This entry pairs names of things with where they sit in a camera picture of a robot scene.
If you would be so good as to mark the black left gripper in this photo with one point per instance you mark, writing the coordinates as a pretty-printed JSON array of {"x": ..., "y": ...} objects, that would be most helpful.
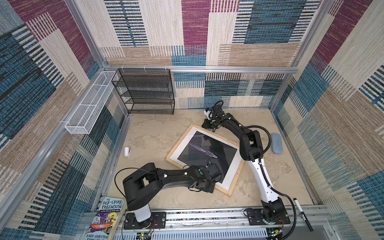
[{"x": 211, "y": 188}]

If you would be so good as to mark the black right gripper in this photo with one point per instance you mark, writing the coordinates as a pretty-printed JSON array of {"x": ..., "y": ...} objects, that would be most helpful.
[{"x": 205, "y": 122}]

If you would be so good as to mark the white photo mat board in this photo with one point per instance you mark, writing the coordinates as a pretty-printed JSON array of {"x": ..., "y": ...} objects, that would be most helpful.
[{"x": 186, "y": 141}]

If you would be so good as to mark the light wooden picture frame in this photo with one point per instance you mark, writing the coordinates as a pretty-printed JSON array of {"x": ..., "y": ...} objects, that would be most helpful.
[{"x": 174, "y": 153}]

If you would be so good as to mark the dark photo print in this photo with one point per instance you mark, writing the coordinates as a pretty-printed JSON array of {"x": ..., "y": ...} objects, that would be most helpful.
[{"x": 205, "y": 150}]

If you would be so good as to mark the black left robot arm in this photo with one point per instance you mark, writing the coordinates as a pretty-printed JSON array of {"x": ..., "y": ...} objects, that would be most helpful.
[{"x": 140, "y": 185}]

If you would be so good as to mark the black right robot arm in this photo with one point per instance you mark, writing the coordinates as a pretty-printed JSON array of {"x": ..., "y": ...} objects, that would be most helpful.
[{"x": 254, "y": 142}]

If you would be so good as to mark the grey blue oval case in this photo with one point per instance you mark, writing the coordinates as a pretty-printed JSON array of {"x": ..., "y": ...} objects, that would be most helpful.
[{"x": 277, "y": 143}]

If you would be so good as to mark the small white plastic device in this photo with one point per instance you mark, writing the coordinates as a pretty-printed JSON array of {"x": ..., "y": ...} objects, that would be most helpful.
[{"x": 127, "y": 151}]

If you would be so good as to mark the black marker pen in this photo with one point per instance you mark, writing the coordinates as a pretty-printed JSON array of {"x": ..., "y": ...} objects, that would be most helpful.
[{"x": 303, "y": 215}]

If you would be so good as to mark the colourful treehouse book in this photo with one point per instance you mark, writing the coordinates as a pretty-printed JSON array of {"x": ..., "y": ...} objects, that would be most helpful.
[{"x": 106, "y": 220}]

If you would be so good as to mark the black wire shelf rack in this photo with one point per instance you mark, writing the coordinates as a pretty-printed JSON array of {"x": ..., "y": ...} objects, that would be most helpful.
[{"x": 145, "y": 91}]

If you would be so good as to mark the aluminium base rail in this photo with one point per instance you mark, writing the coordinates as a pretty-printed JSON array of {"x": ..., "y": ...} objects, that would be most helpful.
[{"x": 232, "y": 224}]

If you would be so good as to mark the white wire mesh basket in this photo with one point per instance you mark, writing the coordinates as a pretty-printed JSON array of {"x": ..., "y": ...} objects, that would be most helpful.
[{"x": 86, "y": 114}]

